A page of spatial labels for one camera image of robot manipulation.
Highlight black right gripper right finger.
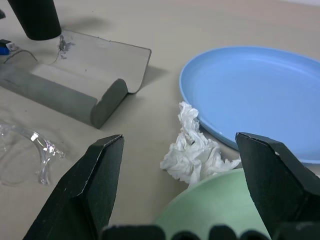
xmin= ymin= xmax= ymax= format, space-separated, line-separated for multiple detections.
xmin=235 ymin=131 xmax=320 ymax=238

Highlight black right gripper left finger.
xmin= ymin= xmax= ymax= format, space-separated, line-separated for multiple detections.
xmin=23 ymin=134 xmax=125 ymax=240

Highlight clear plastic glasses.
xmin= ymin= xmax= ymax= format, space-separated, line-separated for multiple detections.
xmin=0 ymin=122 xmax=66 ymax=187

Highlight green plastic plate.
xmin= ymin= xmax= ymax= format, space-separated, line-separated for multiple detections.
xmin=152 ymin=167 xmax=272 ymax=240

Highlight white tissue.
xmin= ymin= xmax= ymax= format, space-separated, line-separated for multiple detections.
xmin=159 ymin=101 xmax=242 ymax=186

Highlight blue capped white marker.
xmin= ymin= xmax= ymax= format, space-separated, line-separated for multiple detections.
xmin=0 ymin=38 xmax=17 ymax=57

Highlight blue plastic plate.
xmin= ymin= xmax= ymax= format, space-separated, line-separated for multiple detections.
xmin=179 ymin=46 xmax=320 ymax=165

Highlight black pen holder cup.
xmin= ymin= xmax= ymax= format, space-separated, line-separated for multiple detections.
xmin=7 ymin=0 xmax=62 ymax=41

